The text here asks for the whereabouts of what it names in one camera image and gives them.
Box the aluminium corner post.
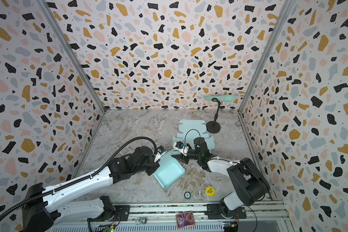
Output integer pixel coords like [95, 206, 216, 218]
[35, 1, 106, 114]
[238, 0, 296, 114]

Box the mint paper box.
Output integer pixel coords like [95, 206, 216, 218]
[173, 120, 215, 151]
[153, 149, 185, 189]

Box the aluminium left corner post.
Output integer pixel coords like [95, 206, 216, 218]
[35, 1, 106, 114]

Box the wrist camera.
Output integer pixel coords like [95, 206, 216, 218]
[173, 141, 189, 156]
[154, 146, 167, 162]

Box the black corrugated left cable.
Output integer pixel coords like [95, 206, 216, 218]
[0, 136, 158, 232]

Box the purple snack packet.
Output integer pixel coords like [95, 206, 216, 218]
[176, 211, 195, 229]

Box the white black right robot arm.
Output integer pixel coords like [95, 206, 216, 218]
[172, 137, 270, 219]

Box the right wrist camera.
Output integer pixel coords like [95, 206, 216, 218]
[173, 141, 189, 156]

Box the yellow round sticker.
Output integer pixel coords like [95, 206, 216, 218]
[206, 187, 215, 196]

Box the aluminium right corner post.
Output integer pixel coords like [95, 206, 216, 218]
[238, 0, 296, 114]

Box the black microphone stand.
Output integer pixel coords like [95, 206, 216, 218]
[206, 98, 221, 134]

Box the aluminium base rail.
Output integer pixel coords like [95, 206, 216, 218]
[48, 199, 294, 232]

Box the flat mint paper box blank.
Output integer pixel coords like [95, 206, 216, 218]
[173, 120, 215, 151]

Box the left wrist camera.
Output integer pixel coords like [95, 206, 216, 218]
[154, 146, 167, 162]

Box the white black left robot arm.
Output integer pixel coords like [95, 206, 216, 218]
[22, 146, 166, 232]

